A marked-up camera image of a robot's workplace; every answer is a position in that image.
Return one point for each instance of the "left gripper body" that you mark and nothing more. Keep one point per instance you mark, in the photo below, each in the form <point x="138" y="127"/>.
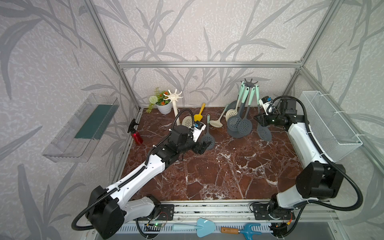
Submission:
<point x="188" y="145"/>

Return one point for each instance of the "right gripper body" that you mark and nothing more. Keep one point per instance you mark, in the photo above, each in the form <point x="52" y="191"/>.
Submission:
<point x="272" y="118"/>

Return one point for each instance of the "grey skimmer green handle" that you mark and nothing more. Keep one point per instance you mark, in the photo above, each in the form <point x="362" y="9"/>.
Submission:
<point x="234" y="121"/>
<point x="233" y="104"/>

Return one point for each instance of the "large cream skimmer green handle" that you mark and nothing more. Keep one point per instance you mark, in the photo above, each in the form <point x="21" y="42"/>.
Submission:
<point x="232" y="112"/>

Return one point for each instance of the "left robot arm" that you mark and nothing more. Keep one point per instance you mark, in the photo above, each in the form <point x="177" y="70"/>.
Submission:
<point x="109" y="208"/>

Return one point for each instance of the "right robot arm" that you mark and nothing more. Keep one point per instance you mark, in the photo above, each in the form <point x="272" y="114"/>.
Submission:
<point x="321" y="178"/>

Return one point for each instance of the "cream skimmer leaning on rack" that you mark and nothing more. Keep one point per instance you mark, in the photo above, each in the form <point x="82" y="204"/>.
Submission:
<point x="188" y="122"/>

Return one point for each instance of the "cream utensil rack stand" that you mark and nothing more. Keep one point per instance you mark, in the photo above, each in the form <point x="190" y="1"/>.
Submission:
<point x="174" y="97"/>

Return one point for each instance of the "dark grey utensil rack stand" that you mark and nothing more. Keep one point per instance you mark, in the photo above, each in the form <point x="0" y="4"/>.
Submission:
<point x="236" y="134"/>

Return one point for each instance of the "yellow toy shovel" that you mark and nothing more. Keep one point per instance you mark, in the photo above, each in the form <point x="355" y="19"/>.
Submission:
<point x="199" y="117"/>

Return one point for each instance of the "potted artificial plant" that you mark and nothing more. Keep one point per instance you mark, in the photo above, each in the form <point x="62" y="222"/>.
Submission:
<point x="160" y="101"/>

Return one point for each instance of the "red spray bottle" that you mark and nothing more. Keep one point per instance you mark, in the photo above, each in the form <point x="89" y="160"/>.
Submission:
<point x="134" y="132"/>

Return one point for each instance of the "light blue garden trowel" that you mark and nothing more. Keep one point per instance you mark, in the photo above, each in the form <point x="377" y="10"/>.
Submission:
<point x="203" y="227"/>

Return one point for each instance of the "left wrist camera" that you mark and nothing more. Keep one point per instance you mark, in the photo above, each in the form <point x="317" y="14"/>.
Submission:
<point x="196" y="130"/>

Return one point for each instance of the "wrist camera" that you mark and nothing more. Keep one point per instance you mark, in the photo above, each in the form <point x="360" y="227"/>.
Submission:
<point x="265" y="102"/>
<point x="196" y="130"/>

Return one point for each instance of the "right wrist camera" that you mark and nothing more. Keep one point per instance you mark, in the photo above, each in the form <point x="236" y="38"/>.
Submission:
<point x="265" y="102"/>

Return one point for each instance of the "small cream skimmer green handle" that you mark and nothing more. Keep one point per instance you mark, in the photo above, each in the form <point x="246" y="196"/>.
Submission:
<point x="217" y="123"/>

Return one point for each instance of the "white wire mesh basket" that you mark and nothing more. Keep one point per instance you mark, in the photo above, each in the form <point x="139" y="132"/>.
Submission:
<point x="331" y="130"/>

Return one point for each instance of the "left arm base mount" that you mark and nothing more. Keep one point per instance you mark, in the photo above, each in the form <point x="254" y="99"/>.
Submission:
<point x="163" y="212"/>

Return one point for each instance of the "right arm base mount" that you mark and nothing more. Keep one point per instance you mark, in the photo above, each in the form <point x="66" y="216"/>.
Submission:
<point x="267" y="212"/>

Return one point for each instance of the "clear plastic wall shelf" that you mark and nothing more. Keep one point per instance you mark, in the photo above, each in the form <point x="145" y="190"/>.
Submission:
<point x="78" y="139"/>

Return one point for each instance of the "blue garden fork wooden handle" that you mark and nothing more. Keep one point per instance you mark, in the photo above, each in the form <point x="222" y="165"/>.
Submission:
<point x="246" y="231"/>

